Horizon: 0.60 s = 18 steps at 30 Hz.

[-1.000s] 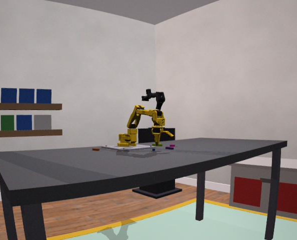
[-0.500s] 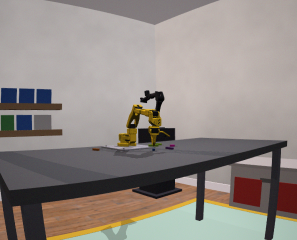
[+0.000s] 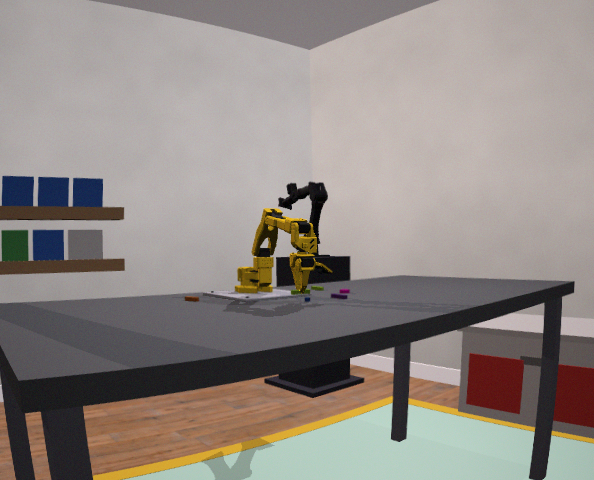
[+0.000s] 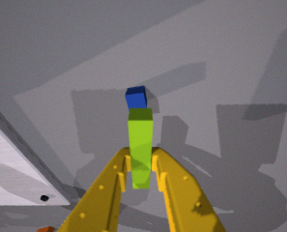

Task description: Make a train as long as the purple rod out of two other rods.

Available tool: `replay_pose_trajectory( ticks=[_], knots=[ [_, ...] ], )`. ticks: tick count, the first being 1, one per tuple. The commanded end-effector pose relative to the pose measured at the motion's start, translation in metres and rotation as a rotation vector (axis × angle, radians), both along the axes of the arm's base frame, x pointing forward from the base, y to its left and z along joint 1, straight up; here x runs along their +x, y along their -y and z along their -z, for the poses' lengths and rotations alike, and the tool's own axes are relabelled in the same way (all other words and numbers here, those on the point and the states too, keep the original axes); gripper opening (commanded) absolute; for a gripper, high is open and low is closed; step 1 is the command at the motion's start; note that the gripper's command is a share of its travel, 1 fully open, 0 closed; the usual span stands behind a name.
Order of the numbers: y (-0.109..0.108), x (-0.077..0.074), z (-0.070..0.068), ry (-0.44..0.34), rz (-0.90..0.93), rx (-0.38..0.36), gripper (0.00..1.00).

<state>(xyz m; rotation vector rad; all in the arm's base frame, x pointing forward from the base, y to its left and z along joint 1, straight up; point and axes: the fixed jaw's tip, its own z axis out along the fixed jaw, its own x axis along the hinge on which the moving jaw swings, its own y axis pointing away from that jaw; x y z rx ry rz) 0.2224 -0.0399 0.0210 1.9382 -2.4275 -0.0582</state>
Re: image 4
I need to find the lime green rod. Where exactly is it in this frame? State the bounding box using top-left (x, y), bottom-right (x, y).
top-left (128, 108), bottom-right (153, 189)

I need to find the orange rod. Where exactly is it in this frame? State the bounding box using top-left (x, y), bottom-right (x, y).
top-left (37, 226), bottom-right (55, 232)

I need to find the small blue cube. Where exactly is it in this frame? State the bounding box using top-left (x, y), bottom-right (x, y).
top-left (125, 86), bottom-right (147, 109)

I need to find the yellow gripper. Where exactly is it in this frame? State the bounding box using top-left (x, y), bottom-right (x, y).
top-left (57, 147), bottom-right (226, 232)

